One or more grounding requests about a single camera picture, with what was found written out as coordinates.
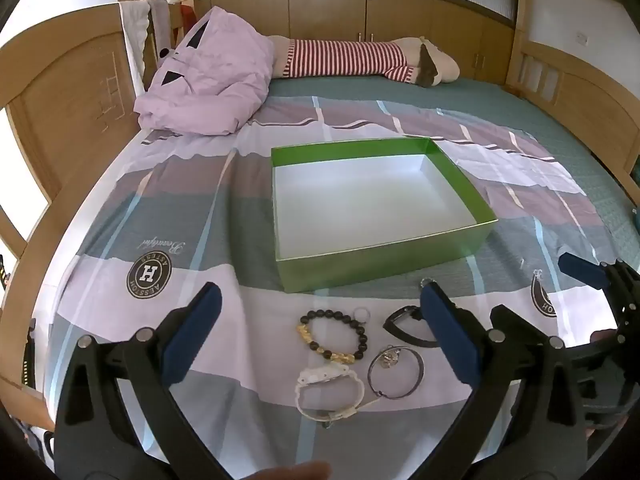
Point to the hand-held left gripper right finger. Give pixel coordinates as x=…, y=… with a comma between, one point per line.
x=447, y=335

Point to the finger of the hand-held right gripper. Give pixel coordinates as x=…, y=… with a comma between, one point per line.
x=582, y=268

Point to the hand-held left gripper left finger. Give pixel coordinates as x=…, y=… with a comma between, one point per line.
x=196, y=327

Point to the silver bangle with charm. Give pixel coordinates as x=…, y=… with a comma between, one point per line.
x=421, y=365

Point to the black bangle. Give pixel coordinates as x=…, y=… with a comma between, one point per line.
x=400, y=316

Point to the green cardboard box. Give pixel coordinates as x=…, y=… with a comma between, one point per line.
x=375, y=245

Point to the white wrist watch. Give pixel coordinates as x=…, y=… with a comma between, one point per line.
x=325, y=375

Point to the person's left hand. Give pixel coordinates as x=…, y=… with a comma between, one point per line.
x=290, y=471

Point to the patterned bed sheet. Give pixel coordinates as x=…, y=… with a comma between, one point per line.
x=150, y=210

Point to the wooden footboard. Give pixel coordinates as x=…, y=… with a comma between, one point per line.
x=575, y=85

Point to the wooden headboard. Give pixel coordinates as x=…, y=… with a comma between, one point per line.
x=55, y=125

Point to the purple duvet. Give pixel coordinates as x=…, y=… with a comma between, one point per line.
x=215, y=80

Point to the striped plush toy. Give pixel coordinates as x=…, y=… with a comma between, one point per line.
x=350, y=60

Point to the grey hanging towel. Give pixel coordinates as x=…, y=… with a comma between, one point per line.
x=135, y=35

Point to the wooden wall cabinets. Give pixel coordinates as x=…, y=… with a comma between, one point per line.
x=325, y=10

